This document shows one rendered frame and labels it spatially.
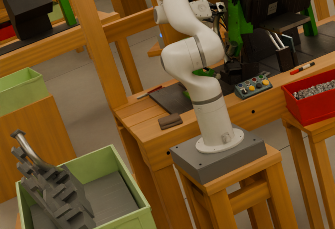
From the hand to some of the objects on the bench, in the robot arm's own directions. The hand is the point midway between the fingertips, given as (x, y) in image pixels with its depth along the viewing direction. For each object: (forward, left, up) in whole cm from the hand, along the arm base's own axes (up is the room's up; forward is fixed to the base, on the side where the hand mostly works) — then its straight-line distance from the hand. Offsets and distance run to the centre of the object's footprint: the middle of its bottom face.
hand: (218, 10), depth 298 cm
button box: (-29, +9, -37) cm, 48 cm away
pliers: (+31, +35, -35) cm, 58 cm away
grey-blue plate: (-19, -20, -33) cm, 44 cm away
